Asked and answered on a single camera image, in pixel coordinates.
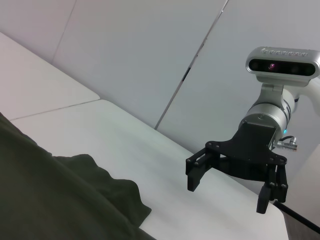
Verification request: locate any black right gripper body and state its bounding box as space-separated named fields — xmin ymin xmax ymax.
xmin=205 ymin=119 xmax=288 ymax=181

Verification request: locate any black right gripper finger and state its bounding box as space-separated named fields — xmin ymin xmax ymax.
xmin=185 ymin=147 xmax=221 ymax=193
xmin=256 ymin=162 xmax=289 ymax=215

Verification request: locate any dark green shirt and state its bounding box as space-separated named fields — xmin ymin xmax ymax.
xmin=0 ymin=112 xmax=153 ymax=240

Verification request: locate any black table edge bar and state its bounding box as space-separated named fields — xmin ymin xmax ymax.
xmin=273 ymin=199 xmax=320 ymax=233

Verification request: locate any right gripper cable with connector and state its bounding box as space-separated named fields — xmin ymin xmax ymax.
xmin=273 ymin=135 xmax=300 ymax=152

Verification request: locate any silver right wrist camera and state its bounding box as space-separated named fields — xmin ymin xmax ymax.
xmin=245 ymin=46 xmax=320 ymax=93

